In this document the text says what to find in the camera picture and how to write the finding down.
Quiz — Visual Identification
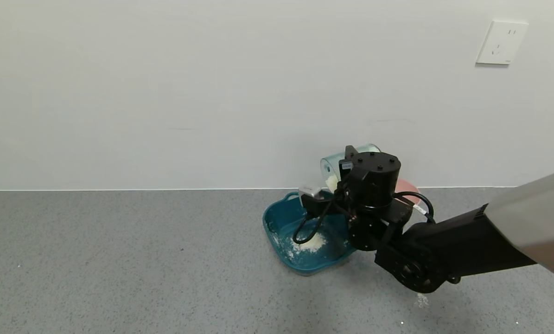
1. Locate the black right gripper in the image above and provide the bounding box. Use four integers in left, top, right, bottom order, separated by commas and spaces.
338, 145, 359, 181

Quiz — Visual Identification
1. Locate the clear ribbed cup with handle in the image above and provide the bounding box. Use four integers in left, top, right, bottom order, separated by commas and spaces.
320, 143, 382, 193

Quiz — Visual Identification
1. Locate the white powder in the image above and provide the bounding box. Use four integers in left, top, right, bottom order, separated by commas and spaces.
284, 174, 340, 260

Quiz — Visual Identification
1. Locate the pink ribbed bowl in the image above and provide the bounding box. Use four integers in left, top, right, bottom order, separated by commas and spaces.
394, 179, 421, 206

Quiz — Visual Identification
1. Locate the teal square plastic tray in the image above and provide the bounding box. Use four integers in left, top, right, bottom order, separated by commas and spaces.
262, 190, 358, 276

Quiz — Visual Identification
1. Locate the silver wrist camera black mount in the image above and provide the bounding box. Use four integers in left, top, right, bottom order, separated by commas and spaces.
298, 185, 340, 219

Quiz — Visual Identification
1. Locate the black cable with white tag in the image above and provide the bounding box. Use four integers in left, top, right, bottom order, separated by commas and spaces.
394, 191, 436, 224

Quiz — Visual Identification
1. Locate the black camera cable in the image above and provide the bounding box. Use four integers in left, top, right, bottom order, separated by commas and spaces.
293, 199, 351, 245

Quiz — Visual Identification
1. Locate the white wall socket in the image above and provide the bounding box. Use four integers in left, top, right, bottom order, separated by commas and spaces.
476, 19, 529, 65

